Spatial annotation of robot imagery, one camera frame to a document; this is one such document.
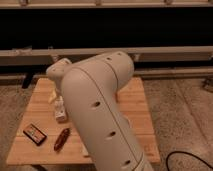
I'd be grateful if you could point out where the dark small box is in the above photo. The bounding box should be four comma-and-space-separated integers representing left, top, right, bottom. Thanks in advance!
23, 124, 47, 146

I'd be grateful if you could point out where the wooden table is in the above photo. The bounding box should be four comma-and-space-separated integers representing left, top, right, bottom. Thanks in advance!
6, 77, 161, 171

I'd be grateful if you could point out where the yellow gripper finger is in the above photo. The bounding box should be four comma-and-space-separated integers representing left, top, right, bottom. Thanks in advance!
48, 90, 58, 103

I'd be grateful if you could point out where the black floor cable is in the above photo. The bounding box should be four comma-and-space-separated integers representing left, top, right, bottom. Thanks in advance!
165, 150, 213, 171

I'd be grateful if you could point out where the brown snack packet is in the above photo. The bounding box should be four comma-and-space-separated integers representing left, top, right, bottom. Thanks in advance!
54, 128, 70, 151

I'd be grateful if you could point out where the white plastic bottle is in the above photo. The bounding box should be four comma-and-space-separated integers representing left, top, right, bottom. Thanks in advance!
54, 97, 67, 123

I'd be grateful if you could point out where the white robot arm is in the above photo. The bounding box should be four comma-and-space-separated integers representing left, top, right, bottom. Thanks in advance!
46, 51, 154, 171

